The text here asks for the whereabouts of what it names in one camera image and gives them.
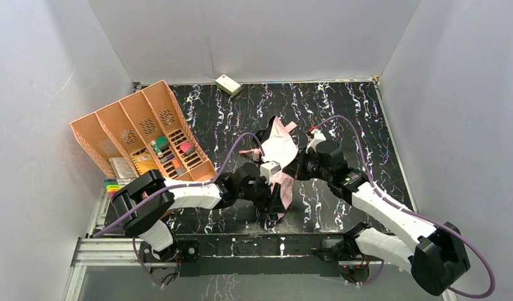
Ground black and pink folding umbrella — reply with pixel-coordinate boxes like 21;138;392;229
238;115;299;221

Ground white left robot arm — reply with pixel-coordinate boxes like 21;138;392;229
111;163;288;253

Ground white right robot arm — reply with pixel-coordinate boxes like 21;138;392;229
292;140;470;296

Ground pink eraser block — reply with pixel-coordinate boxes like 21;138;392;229
179;141;195;156

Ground white small box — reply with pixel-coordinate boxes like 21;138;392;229
215;75;241;96

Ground yellow notebook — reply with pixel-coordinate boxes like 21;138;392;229
131;151;159;176

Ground orange plastic desk organizer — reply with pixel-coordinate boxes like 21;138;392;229
70;80;216;182

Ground white paper pad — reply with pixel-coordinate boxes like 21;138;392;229
109;157;135;179

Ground colourful marker set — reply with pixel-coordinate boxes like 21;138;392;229
104;178;120;198

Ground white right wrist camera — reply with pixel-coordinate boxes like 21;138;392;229
305;127;327;153

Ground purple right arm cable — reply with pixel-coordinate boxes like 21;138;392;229
314;115;496;299

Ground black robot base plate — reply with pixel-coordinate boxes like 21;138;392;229
137;233;381;281

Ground aluminium frame rail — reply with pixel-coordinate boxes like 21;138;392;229
63;182;459;301

